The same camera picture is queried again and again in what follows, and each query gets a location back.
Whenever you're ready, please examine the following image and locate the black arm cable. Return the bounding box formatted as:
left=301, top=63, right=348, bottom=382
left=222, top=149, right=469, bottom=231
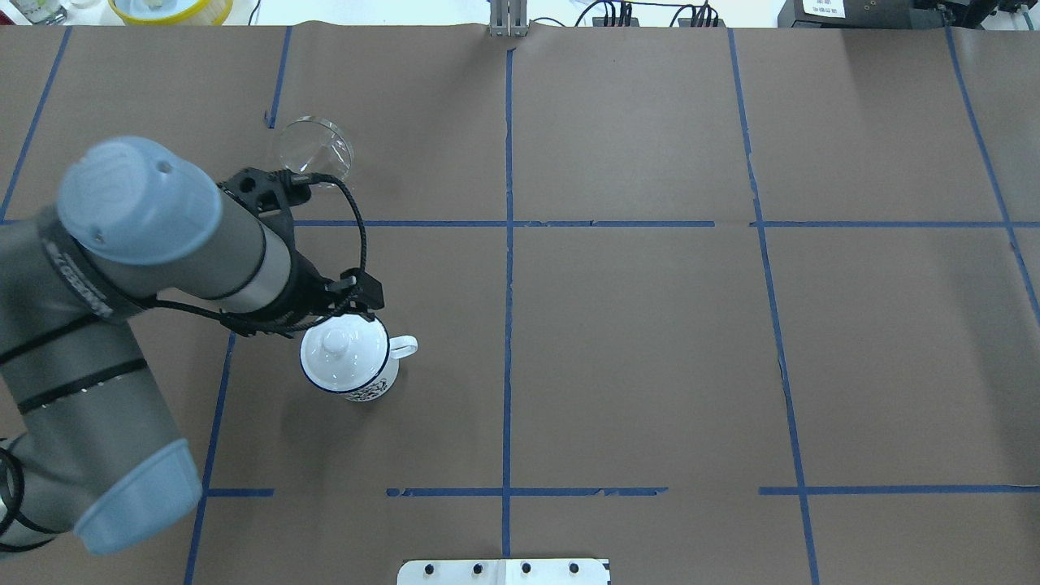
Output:
left=291, top=173, right=368, bottom=285

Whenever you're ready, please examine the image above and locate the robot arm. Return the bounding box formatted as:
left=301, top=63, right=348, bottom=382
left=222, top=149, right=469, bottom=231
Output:
left=2, top=136, right=384, bottom=558

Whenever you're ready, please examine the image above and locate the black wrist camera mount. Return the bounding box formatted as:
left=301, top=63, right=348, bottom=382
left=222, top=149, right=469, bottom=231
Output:
left=218, top=167, right=312, bottom=217

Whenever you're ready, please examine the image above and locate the white enamel cup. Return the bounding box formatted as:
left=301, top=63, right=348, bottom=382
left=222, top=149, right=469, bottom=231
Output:
left=300, top=314, right=419, bottom=403

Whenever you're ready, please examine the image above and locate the black desktop box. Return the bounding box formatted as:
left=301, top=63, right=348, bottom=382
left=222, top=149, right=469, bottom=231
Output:
left=776, top=1, right=947, bottom=30

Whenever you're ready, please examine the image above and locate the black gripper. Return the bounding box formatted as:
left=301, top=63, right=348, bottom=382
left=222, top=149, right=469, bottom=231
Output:
left=218, top=248, right=385, bottom=338

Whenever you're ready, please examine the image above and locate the white cup lid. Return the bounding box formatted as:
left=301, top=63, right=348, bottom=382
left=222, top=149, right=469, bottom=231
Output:
left=300, top=314, right=389, bottom=393

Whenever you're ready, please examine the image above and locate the aluminium frame post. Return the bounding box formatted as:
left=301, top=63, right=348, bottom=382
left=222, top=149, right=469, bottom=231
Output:
left=487, top=0, right=530, bottom=39

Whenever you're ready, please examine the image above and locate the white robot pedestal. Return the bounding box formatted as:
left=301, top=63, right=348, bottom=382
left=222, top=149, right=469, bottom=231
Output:
left=396, top=557, right=612, bottom=584

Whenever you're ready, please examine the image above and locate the yellow rimmed bowl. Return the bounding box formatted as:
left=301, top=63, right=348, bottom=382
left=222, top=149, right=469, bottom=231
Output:
left=107, top=1, right=234, bottom=26

